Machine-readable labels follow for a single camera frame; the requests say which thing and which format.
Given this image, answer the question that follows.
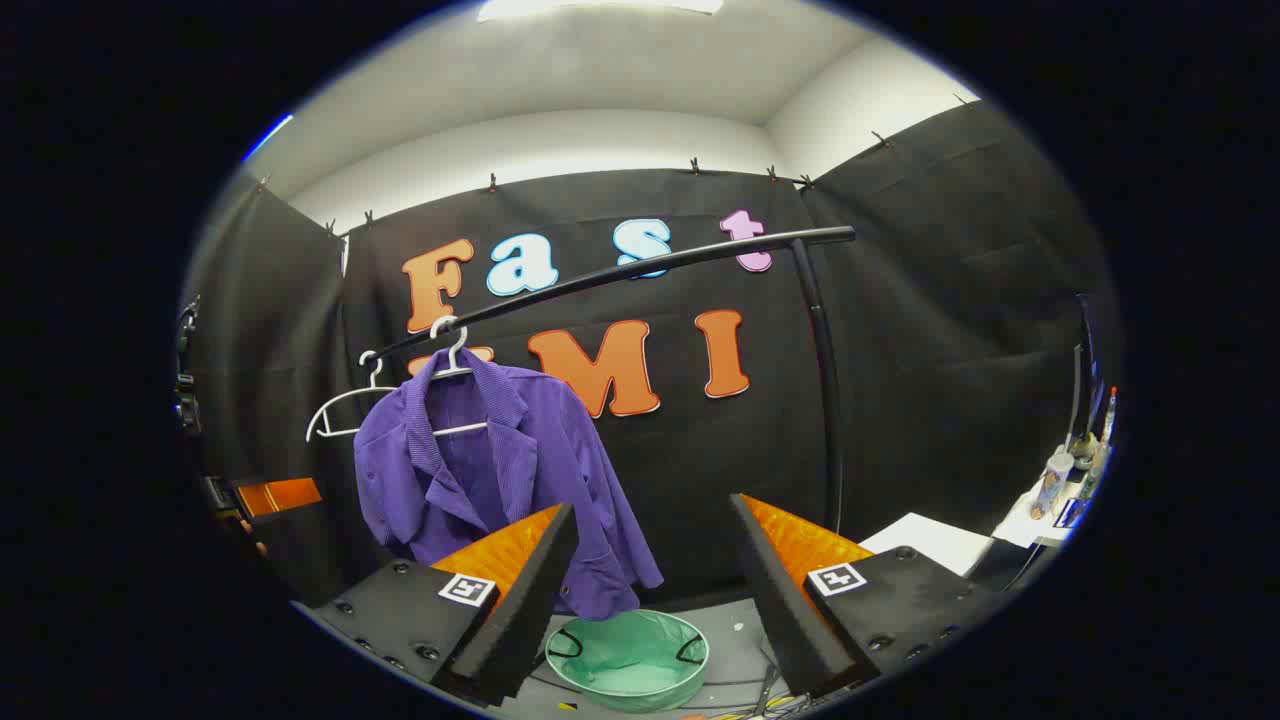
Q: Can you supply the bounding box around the patterned cup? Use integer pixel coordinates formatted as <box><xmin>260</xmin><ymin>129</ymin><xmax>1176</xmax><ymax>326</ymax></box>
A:
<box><xmin>1035</xmin><ymin>452</ymin><xmax>1074</xmax><ymax>519</ymax></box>

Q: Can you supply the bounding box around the tangle of floor cables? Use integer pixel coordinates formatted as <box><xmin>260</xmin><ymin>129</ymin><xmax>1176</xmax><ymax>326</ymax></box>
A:
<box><xmin>700</xmin><ymin>655</ymin><xmax>831</xmax><ymax>719</ymax></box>

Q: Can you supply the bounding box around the green laundry hamper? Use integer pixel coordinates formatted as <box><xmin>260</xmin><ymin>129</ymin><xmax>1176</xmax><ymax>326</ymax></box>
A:
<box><xmin>545</xmin><ymin>608</ymin><xmax>711</xmax><ymax>713</ymax></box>

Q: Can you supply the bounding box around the ceiling light panel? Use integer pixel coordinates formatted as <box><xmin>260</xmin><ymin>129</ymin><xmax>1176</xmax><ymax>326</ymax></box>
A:
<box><xmin>478</xmin><ymin>0</ymin><xmax>723</xmax><ymax>23</ymax></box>

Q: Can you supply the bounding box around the black backdrop cloth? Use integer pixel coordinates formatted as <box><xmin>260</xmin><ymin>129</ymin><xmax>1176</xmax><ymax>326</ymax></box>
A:
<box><xmin>185</xmin><ymin>100</ymin><xmax>1121</xmax><ymax>601</ymax></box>

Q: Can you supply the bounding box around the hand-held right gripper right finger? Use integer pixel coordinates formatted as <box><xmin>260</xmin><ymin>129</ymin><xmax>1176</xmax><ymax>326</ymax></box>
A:
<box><xmin>728</xmin><ymin>493</ymin><xmax>1001</xmax><ymax>698</ymax></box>

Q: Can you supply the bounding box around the dark device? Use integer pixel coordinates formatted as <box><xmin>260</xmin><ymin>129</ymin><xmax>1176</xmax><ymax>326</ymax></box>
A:
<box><xmin>176</xmin><ymin>297</ymin><xmax>203</xmax><ymax>436</ymax></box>

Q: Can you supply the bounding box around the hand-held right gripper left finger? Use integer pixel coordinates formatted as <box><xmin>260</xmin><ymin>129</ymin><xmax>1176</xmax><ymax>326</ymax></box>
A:
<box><xmin>310</xmin><ymin>503</ymin><xmax>579</xmax><ymax>707</ymax></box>

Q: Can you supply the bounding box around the white desk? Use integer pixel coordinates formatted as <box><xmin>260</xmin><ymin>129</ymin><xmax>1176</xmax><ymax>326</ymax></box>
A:
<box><xmin>995</xmin><ymin>470</ymin><xmax>1096</xmax><ymax>549</ymax></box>

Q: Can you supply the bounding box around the white clothes hanger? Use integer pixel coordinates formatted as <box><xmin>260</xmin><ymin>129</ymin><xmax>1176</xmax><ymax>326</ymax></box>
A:
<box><xmin>305</xmin><ymin>350</ymin><xmax>399</xmax><ymax>443</ymax></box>
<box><xmin>428</xmin><ymin>315</ymin><xmax>491</xmax><ymax>438</ymax></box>

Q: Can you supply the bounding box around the black clothes rack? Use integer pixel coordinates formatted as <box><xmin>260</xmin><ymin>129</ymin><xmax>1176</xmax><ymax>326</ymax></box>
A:
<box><xmin>368</xmin><ymin>226</ymin><xmax>858</xmax><ymax>536</ymax></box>

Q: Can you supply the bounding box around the dark monitor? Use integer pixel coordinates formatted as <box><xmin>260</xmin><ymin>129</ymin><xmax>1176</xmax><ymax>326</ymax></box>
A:
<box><xmin>1068</xmin><ymin>294</ymin><xmax>1103</xmax><ymax>441</ymax></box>

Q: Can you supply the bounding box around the purple ribbed shirt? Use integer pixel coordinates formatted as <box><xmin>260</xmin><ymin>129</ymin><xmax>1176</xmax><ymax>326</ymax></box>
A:
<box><xmin>353</xmin><ymin>347</ymin><xmax>665</xmax><ymax>621</ymax></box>

